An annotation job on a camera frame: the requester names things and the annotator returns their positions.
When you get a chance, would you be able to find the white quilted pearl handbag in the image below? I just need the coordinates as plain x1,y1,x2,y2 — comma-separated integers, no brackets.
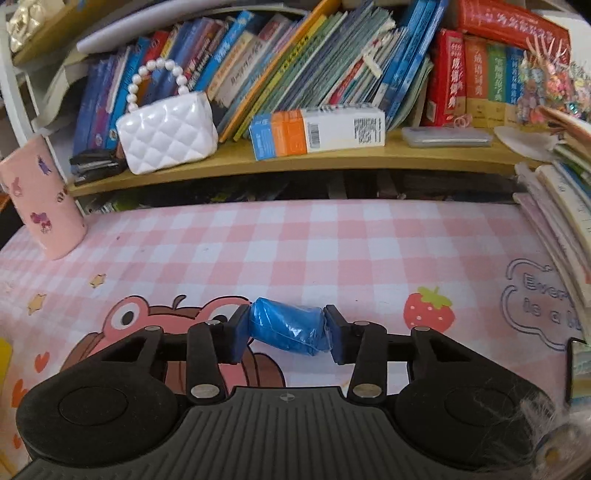
116,57,218,175

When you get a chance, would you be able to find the blue plastic bag roll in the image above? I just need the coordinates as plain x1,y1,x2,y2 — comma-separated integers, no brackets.
249,297,332,356

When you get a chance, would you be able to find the pink cylindrical holder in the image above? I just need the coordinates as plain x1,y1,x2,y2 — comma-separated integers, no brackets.
1,136,87,260

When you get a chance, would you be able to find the stack of paper books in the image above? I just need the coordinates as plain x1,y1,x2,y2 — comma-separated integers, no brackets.
495,107,590,340

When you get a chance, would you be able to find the wooden bookshelf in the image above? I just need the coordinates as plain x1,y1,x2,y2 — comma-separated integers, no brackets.
0,0,591,199

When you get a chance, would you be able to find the orange white blue carton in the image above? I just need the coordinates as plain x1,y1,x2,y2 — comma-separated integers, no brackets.
249,104,386,161

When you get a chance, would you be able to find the yellow cardboard box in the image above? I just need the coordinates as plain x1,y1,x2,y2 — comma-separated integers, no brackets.
0,338,13,391

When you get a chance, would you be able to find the grey pencil case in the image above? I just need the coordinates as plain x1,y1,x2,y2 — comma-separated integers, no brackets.
402,127,493,148

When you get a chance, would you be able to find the pink cartoon desk mat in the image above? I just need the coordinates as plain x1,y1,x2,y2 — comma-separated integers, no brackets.
1,200,581,471

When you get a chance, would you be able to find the cream pearl handbag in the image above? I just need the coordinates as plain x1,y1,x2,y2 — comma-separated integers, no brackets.
6,0,65,54

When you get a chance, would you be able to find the red dictionary book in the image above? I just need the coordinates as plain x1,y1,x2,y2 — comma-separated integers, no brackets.
450,0,571,64

